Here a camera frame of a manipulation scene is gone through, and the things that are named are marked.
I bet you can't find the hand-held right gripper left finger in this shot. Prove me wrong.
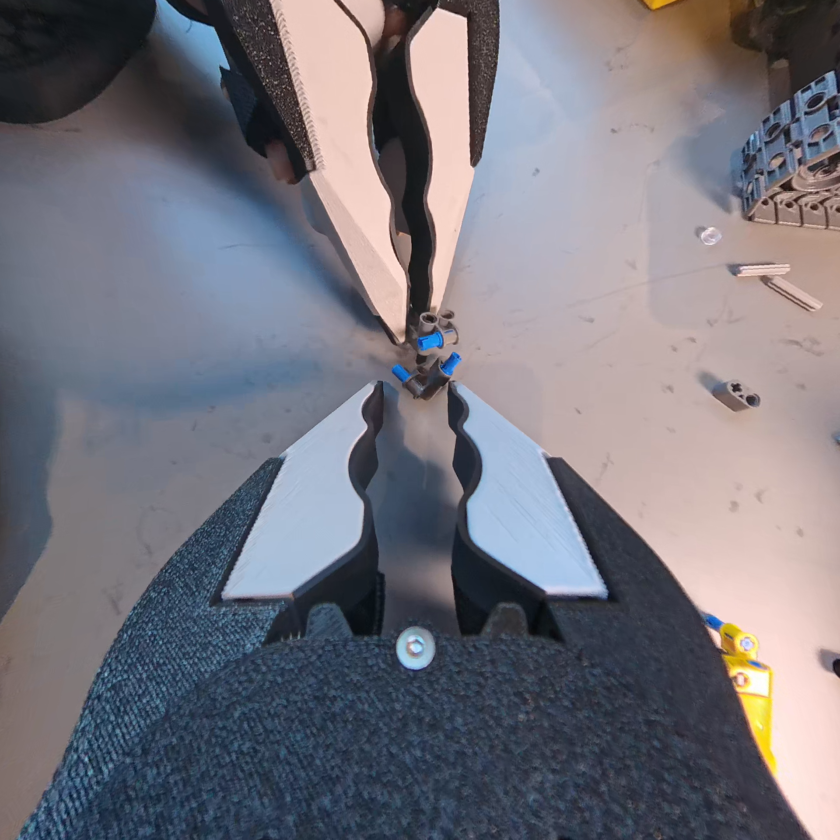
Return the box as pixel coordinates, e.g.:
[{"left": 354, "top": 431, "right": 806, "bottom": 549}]
[{"left": 222, "top": 381, "right": 386, "bottom": 639}]

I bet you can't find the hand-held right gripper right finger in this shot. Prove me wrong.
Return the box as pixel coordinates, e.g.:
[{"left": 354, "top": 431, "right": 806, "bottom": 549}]
[{"left": 447, "top": 382, "right": 609, "bottom": 639}]

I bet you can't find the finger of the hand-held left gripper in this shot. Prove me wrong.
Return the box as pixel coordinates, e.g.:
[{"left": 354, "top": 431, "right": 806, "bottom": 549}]
[
  {"left": 271, "top": 0, "right": 412, "bottom": 347},
  {"left": 403, "top": 5, "right": 476, "bottom": 317}
]

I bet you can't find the grey two-hole connector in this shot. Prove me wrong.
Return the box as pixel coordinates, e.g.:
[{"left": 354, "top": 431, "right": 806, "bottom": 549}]
[
  {"left": 419, "top": 357, "right": 455, "bottom": 402},
  {"left": 711, "top": 378, "right": 763, "bottom": 413}
]

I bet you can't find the grey bent beam assembly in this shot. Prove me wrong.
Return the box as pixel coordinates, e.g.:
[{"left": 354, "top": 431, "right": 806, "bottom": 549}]
[{"left": 407, "top": 310, "right": 461, "bottom": 356}]

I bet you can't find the person's left forearm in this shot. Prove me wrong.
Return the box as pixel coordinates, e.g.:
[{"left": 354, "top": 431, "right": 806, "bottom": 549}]
[{"left": 0, "top": 0, "right": 158, "bottom": 126}]

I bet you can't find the grey desk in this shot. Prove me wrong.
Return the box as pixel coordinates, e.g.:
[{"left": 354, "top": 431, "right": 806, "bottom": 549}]
[{"left": 0, "top": 0, "right": 840, "bottom": 840}]

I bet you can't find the person's left hand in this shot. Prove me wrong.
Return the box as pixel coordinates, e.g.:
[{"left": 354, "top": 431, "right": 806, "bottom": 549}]
[{"left": 264, "top": 139, "right": 308, "bottom": 186}]

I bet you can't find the yellow tracked brick bulldozer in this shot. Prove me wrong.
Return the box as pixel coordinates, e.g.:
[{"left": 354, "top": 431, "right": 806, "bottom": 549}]
[{"left": 730, "top": 0, "right": 840, "bottom": 231}]

